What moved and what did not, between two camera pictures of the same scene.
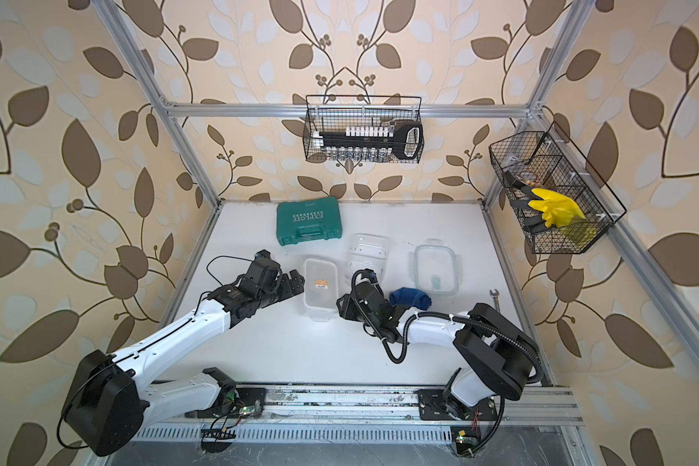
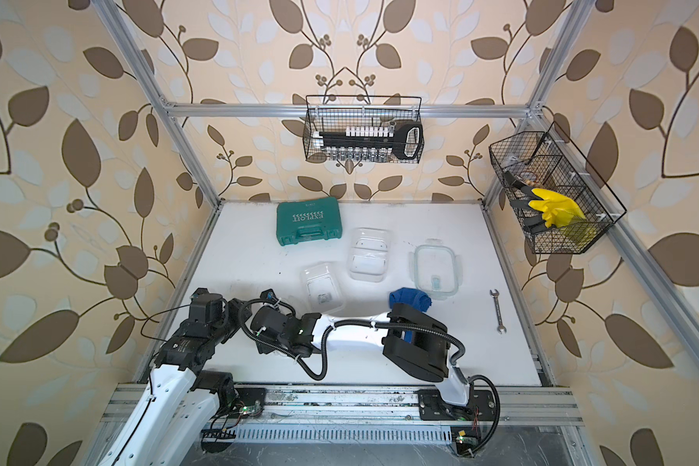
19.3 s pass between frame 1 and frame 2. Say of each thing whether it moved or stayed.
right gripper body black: moved
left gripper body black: moved
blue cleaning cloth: stayed
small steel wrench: stayed
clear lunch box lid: stayed
